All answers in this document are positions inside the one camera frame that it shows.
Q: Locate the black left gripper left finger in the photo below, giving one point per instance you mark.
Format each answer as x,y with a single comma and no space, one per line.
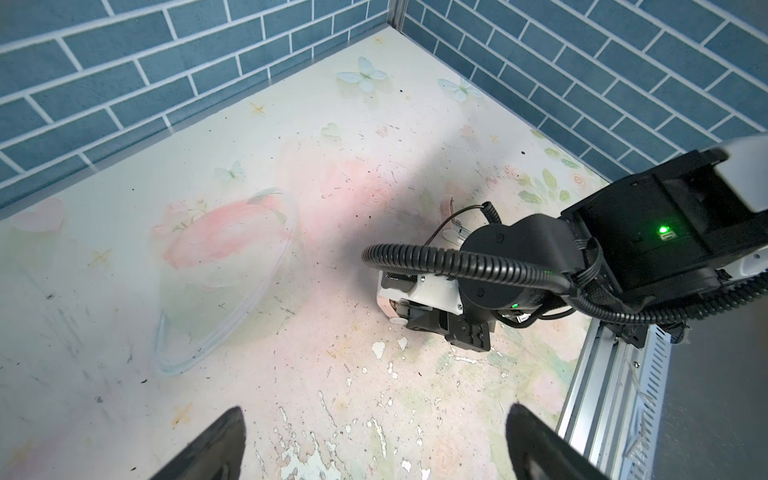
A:
217,453

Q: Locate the aluminium corner post right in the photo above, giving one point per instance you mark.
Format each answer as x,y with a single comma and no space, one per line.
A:
396,13

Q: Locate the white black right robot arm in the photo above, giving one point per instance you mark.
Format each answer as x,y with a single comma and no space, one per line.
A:
683,241

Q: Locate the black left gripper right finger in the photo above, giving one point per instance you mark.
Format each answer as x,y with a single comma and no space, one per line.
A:
537,452

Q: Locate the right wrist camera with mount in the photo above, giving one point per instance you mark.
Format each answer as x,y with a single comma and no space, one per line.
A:
396,291

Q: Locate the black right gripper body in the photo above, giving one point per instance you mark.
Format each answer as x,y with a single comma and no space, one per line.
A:
469,331

